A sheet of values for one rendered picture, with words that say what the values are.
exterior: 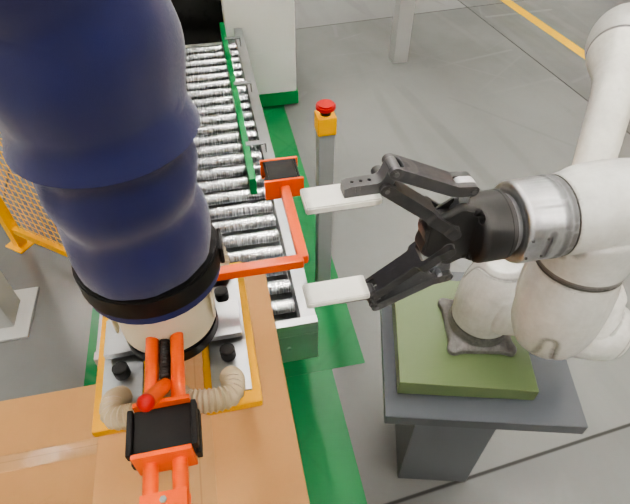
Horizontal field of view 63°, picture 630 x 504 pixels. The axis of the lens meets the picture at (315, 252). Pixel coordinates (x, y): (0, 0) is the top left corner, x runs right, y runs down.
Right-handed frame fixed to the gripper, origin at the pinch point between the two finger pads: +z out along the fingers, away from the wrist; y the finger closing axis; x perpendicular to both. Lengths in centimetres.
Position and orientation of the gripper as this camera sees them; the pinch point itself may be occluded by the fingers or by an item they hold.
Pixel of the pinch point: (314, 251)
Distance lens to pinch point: 51.0
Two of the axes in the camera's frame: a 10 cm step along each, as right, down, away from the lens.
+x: -2.1, -7.1, 6.7
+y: 0.0, 6.9, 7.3
